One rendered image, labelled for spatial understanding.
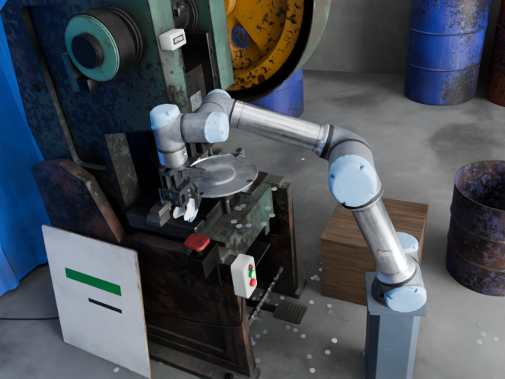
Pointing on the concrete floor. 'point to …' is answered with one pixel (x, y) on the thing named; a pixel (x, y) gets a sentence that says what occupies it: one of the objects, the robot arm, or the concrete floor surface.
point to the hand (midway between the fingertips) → (191, 216)
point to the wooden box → (351, 280)
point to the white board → (98, 297)
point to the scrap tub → (478, 228)
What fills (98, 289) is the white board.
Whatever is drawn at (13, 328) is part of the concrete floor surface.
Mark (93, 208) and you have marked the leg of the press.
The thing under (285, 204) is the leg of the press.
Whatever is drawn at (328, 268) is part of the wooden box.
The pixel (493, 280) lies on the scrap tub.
